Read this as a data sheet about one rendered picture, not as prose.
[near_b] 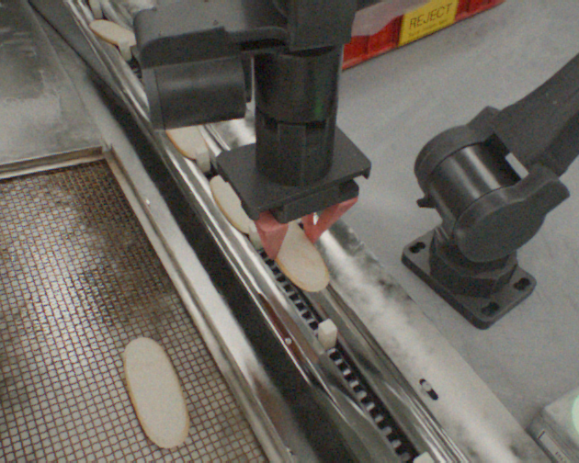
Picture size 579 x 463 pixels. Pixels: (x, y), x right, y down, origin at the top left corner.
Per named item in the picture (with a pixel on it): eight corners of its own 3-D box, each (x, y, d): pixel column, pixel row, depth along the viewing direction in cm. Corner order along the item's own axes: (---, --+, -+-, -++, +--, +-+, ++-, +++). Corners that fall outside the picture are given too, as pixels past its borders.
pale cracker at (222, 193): (272, 227, 63) (272, 220, 62) (241, 241, 62) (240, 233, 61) (232, 173, 69) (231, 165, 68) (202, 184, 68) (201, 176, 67)
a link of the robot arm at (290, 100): (360, 34, 34) (329, -11, 37) (244, 49, 32) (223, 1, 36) (348, 129, 39) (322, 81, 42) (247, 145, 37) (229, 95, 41)
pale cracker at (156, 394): (199, 439, 43) (200, 432, 42) (149, 457, 42) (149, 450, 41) (160, 334, 49) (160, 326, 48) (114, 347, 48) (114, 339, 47)
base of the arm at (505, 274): (536, 290, 61) (450, 223, 68) (562, 241, 55) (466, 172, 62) (482, 333, 58) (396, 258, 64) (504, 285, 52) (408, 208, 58)
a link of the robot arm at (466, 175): (519, 253, 56) (492, 213, 60) (556, 175, 49) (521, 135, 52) (432, 273, 55) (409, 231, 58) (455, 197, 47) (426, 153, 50)
